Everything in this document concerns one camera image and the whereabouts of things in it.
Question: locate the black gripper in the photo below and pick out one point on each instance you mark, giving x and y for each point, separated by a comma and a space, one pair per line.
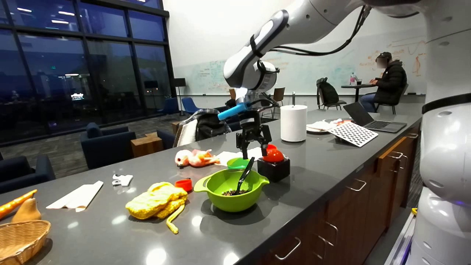
251, 129

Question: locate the black ladle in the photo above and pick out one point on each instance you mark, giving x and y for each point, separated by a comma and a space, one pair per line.
242, 177

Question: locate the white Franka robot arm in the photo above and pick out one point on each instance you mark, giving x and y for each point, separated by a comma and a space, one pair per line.
441, 147

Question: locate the small dark green bowl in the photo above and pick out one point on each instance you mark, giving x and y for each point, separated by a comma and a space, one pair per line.
235, 163

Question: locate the light green mixing bowl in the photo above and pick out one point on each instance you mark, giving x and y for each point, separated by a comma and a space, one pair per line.
229, 203

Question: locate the seated person in black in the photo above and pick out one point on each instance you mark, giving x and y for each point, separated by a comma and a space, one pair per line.
390, 82

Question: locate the large white napkin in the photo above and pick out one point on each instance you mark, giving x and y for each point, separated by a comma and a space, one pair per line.
226, 156

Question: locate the black square box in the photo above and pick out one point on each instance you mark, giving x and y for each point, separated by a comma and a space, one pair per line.
273, 171

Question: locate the white paper towel roll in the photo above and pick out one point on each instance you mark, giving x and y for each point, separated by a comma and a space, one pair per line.
292, 122

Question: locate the black backpack with jacket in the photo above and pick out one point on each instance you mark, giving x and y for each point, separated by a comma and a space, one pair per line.
210, 126

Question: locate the brown beans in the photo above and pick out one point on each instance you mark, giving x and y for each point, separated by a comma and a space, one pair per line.
229, 191

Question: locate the brown chair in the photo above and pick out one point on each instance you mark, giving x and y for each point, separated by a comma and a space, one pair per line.
276, 96

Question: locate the orange white plush toy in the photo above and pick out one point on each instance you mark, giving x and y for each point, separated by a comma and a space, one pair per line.
195, 157

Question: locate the white plate with papers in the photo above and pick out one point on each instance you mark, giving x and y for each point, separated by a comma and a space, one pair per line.
317, 126

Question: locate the small red cup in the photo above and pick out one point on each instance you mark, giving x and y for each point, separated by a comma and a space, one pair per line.
184, 184

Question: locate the blue chair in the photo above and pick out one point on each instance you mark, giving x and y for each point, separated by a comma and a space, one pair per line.
189, 104

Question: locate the dark blue armchair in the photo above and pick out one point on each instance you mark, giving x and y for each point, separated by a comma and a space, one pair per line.
164, 138
107, 147

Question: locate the black backpack on chair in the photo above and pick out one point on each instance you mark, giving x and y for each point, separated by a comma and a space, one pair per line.
326, 93

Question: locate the white keyboard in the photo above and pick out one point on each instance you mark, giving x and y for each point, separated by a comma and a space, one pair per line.
353, 134

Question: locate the wooden side box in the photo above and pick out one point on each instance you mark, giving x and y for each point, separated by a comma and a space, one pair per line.
145, 144

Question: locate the yellow cloth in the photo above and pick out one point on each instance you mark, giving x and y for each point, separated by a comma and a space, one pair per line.
154, 200

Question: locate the brown counter cabinet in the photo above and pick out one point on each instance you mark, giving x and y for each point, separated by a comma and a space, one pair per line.
353, 210

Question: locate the dark study table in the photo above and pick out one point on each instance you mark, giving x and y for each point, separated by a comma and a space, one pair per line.
357, 87

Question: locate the pink bottle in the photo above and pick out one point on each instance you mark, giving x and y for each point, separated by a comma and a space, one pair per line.
351, 78

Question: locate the grey laptop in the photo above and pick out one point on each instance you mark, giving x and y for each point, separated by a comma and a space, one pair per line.
372, 122

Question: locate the folded white paper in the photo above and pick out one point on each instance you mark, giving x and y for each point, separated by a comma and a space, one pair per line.
75, 196

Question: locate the tan cone bread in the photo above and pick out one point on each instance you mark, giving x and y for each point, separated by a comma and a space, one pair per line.
26, 212

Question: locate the dark blue sofa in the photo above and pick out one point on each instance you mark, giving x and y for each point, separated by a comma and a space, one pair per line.
14, 171

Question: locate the orange bread stick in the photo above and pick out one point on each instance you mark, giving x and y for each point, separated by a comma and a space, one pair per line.
14, 202

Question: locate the wicker basket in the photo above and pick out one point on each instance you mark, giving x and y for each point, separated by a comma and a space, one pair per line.
22, 240

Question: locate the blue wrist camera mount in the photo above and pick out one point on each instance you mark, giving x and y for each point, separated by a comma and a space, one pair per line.
229, 112

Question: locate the large glass window wall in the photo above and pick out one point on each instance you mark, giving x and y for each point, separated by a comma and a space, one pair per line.
73, 63

